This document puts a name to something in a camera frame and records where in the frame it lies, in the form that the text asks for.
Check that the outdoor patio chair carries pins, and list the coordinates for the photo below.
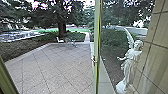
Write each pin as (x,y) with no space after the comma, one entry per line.
(60,40)

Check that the low ground cover bed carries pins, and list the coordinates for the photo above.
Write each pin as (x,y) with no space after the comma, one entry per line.
(20,48)

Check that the white angel statue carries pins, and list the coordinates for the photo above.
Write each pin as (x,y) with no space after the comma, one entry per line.
(130,63)

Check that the large tree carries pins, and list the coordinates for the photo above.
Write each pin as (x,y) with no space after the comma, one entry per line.
(61,23)

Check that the grey stone garden terrace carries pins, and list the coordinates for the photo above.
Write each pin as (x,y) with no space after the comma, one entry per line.
(16,36)

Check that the green framed glass door wall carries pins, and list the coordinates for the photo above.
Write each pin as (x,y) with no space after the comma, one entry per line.
(97,43)

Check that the small outdoor metal table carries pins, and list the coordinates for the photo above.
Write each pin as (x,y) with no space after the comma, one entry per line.
(72,41)

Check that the green garden shrubs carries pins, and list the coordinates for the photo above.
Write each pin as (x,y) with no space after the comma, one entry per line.
(113,41)

